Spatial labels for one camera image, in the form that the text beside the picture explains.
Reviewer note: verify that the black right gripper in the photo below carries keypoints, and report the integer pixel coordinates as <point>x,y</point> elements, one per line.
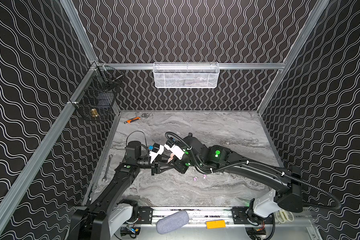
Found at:
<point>182,165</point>

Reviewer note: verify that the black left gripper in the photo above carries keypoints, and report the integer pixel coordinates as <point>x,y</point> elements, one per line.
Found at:
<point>153,163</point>

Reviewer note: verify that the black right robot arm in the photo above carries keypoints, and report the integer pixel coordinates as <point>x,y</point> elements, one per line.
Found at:
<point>285,184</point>

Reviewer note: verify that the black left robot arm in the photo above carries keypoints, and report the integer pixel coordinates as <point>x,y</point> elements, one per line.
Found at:
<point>102,218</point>

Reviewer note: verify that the grey fabric pouch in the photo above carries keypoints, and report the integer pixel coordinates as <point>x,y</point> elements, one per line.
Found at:
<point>172,222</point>

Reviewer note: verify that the yellow block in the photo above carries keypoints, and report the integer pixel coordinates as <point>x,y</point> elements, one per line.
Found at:
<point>217,224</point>

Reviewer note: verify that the brass fitting in basket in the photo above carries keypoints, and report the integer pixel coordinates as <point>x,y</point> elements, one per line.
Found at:
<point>94,113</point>

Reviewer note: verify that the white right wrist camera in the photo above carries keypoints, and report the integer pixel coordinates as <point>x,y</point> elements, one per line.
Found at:
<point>176,150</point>

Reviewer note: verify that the orange handled adjustable wrench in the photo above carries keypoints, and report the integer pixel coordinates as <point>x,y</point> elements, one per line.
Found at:
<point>145,115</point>

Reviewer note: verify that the aluminium front rail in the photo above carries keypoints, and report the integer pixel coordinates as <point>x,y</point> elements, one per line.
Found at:
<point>199,216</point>

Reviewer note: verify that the white mesh wall basket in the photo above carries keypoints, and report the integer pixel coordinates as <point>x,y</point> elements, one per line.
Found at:
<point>186,75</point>

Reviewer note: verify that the black wire wall basket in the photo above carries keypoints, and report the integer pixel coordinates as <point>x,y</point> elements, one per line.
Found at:
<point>99,93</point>

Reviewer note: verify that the white handled scissors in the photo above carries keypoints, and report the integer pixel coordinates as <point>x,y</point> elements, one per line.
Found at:
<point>283,216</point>

